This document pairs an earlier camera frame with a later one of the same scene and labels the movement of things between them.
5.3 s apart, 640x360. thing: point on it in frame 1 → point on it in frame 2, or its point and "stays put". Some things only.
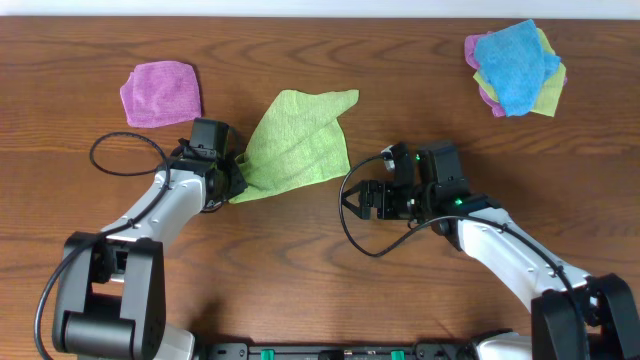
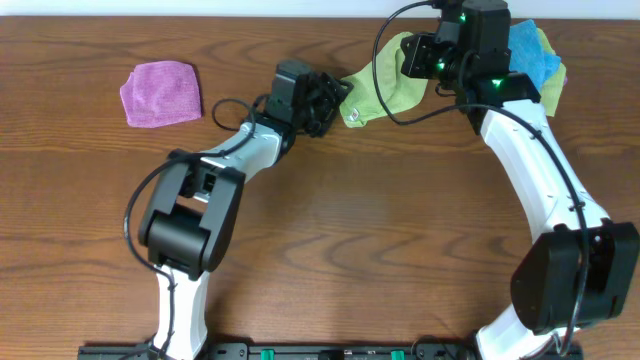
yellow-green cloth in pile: (549, 94) stays put
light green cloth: (297, 139) → (382, 89)
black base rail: (340, 351) stays put
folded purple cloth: (158, 93) stays put
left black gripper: (233, 163) → (331, 93)
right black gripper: (383, 190) → (420, 43)
